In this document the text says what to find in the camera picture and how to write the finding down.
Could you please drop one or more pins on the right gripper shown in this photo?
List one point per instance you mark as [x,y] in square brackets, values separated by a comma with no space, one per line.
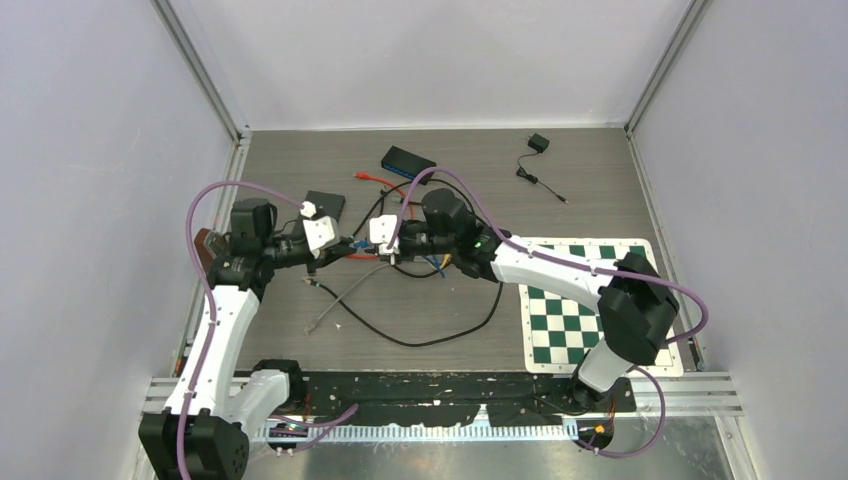
[402,256]

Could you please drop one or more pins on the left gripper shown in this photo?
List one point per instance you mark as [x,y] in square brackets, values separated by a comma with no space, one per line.
[328,256]

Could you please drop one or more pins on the plain black network switch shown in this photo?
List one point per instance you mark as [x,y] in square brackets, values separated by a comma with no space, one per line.
[331,204]

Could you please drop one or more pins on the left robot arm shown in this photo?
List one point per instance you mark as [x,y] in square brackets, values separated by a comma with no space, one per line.
[204,431]

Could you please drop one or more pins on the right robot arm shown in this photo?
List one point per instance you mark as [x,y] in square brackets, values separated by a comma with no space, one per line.
[635,306]

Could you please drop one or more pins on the brown object at left edge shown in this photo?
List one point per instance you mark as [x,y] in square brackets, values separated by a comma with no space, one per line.
[213,251]

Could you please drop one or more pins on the green white chessboard mat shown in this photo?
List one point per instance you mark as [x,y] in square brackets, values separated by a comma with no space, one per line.
[557,332]

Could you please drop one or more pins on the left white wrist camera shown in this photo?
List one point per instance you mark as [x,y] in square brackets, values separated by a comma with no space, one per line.
[320,229]

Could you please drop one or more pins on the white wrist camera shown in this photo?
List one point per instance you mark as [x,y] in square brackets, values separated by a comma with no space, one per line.
[381,235]
[320,229]

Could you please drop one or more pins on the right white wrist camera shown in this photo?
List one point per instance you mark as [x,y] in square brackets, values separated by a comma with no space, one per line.
[381,235]

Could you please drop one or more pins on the black switch with blue ports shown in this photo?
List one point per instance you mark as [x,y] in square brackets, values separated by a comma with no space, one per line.
[405,163]

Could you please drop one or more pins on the black power adapter with cord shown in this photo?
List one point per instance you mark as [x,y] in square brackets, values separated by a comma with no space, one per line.
[527,169]

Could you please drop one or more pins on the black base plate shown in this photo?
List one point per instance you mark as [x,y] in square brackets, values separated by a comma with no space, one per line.
[446,399]

